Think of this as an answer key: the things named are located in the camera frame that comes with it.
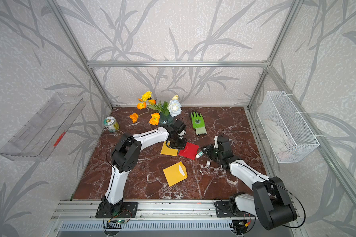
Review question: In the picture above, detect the red envelope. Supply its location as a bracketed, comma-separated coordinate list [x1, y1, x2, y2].
[179, 142, 199, 160]

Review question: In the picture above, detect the green white glue stick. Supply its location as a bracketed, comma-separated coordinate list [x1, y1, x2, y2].
[195, 151, 204, 159]

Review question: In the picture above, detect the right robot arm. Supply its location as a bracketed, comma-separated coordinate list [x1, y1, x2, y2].
[201, 136, 297, 230]

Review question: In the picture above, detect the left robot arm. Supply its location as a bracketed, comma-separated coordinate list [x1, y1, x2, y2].
[101, 119, 187, 207]

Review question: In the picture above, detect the yellow envelope near vase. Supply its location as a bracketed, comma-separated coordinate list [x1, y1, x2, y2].
[160, 142, 179, 157]

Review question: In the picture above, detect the yellow envelope front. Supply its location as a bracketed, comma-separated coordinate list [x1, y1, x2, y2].
[163, 162, 188, 187]

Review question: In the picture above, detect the blue glass vase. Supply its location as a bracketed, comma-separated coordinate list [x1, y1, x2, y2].
[158, 113, 174, 126]

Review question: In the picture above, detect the green work glove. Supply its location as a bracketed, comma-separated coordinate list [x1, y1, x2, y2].
[190, 111, 207, 136]

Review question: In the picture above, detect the artificial flower bouquet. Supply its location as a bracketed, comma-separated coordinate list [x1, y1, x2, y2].
[136, 91, 182, 125]

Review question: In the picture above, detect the white cloth in basket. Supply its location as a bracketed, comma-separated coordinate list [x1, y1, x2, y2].
[264, 119, 292, 159]

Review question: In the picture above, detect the small tin can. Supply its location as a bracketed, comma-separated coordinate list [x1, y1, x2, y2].
[103, 116, 120, 132]

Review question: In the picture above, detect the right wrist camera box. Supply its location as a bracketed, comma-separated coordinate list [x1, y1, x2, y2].
[214, 136, 218, 149]

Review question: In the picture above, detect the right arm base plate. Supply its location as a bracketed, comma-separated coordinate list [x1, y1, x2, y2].
[213, 198, 255, 218]

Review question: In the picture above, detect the white wire basket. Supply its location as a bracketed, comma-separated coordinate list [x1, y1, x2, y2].
[257, 91, 320, 164]

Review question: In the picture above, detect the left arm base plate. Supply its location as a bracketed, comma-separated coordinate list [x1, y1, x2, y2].
[95, 201, 138, 219]

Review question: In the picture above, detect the aluminium front rail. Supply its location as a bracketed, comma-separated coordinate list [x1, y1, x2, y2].
[50, 199, 300, 221]

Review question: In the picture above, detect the clear plastic wall shelf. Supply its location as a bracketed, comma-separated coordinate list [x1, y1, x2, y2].
[0, 93, 86, 162]

